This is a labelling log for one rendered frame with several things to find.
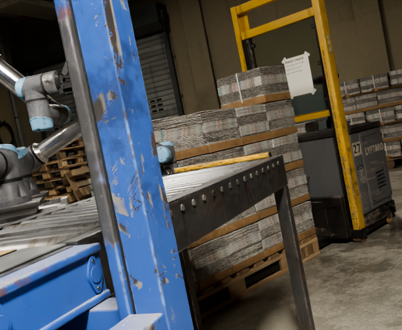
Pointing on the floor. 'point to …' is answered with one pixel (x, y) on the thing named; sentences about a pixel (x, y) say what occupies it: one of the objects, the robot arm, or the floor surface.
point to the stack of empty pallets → (50, 179)
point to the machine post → (123, 159)
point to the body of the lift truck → (378, 219)
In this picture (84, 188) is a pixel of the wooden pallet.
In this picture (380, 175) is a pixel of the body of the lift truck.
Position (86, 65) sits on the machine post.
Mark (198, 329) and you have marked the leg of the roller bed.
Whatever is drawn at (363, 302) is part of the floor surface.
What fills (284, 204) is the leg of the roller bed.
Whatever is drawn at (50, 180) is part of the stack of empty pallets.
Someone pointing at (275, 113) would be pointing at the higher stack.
